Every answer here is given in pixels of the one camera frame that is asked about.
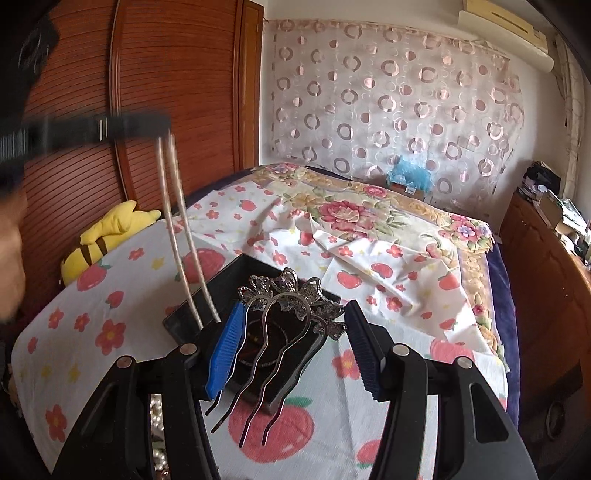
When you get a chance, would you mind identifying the wooden side cabinet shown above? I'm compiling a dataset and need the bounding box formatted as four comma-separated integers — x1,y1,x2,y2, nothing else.
500,193,590,413

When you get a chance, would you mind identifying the floral quilt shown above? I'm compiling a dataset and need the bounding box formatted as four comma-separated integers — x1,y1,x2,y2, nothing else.
252,163,505,359

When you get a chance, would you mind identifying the clutter pile on cabinet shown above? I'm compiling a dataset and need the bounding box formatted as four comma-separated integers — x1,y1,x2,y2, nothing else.
517,161,590,265

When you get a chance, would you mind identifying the yellow plush toy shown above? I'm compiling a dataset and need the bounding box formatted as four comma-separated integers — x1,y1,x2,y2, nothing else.
60,200,161,286

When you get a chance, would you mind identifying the white fruit print sheet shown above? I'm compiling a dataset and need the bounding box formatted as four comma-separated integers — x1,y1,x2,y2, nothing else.
12,176,508,479

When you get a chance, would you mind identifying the blue plush toy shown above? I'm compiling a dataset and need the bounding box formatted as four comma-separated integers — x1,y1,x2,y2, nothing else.
386,157,433,193

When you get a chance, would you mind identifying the silver butterfly hair comb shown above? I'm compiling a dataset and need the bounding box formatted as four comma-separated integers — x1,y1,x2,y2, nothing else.
209,268,346,447

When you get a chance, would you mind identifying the circle pattern curtain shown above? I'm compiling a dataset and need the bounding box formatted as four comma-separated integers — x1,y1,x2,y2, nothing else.
263,19,524,218

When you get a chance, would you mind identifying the black jewelry box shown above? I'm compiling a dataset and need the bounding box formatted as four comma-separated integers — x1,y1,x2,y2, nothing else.
161,255,345,422

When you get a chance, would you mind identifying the wooden wardrobe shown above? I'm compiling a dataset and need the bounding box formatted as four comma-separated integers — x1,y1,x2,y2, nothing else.
19,0,243,322

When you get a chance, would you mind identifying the white air conditioner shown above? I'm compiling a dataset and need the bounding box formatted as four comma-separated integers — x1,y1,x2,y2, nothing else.
458,0,555,73

